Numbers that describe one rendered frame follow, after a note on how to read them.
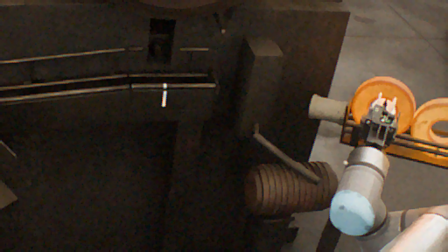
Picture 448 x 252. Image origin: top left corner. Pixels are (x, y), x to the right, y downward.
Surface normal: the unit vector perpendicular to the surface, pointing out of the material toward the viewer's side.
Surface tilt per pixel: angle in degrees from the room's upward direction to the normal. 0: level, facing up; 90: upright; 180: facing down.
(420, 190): 0
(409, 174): 0
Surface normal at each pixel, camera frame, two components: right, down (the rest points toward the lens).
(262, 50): 0.11, -0.83
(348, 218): -0.47, 0.61
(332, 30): 0.19, 0.56
